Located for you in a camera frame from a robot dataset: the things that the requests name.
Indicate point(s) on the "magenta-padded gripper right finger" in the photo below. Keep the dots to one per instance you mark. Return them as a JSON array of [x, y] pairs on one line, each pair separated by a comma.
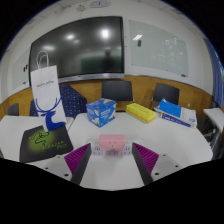
[[146, 160]]

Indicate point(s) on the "black chair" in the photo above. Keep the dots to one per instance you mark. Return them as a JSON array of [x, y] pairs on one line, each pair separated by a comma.
[[116, 90], [165, 93]]

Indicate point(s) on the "dark grey chair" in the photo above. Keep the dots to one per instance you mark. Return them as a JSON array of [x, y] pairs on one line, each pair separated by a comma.
[[13, 109]]

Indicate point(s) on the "pink charger block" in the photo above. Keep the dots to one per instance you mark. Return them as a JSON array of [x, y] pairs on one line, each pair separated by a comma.
[[112, 141]]

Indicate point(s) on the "blue and white tissue box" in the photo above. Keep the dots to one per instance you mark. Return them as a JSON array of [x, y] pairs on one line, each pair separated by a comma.
[[100, 113]]

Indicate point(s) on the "white side desk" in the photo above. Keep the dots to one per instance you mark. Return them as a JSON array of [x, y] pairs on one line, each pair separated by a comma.
[[216, 116]]

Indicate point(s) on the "white ceiling device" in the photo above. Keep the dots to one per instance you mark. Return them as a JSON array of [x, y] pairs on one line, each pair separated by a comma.
[[99, 4]]

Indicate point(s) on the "white paper bag blue deer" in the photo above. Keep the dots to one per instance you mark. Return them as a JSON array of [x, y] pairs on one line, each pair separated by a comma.
[[46, 96]]

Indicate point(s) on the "blue notebook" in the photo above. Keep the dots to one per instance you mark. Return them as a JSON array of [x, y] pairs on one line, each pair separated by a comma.
[[169, 108]]

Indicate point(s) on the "yellow rectangular box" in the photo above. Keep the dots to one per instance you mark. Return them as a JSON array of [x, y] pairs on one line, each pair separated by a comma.
[[140, 111]]

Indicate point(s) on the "black mouse pad green print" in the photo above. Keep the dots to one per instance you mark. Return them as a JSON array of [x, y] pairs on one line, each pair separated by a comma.
[[45, 143]]

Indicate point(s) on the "white and blue paper pack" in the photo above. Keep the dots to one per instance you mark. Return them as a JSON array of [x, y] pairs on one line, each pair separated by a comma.
[[186, 119]]

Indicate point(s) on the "black whiteboard eraser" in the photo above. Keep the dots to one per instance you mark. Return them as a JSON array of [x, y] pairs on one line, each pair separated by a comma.
[[139, 43]]

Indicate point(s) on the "large dark wall display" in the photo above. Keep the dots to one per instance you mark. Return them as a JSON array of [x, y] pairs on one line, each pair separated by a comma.
[[80, 46]]

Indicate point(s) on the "glass whiteboard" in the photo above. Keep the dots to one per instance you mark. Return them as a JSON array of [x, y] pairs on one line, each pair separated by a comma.
[[160, 50]]

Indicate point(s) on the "blue curtain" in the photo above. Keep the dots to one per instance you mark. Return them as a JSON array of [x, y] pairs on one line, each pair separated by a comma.
[[217, 80]]

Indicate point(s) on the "small white wall board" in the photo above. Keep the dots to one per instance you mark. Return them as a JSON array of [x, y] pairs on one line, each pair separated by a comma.
[[20, 71]]

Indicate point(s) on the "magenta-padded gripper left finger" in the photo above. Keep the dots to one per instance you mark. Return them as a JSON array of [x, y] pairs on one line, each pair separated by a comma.
[[78, 160]]

